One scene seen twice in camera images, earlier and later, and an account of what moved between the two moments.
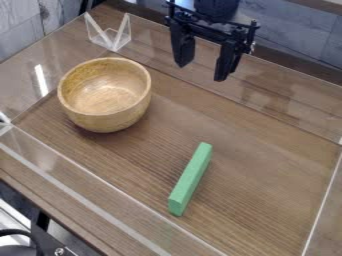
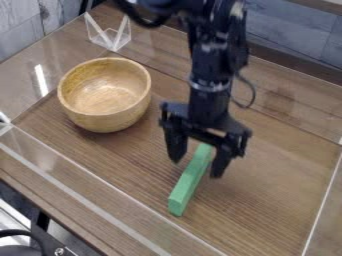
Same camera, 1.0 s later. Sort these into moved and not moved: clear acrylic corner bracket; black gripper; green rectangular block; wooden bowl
Moved: black gripper
Not moved: green rectangular block; wooden bowl; clear acrylic corner bracket
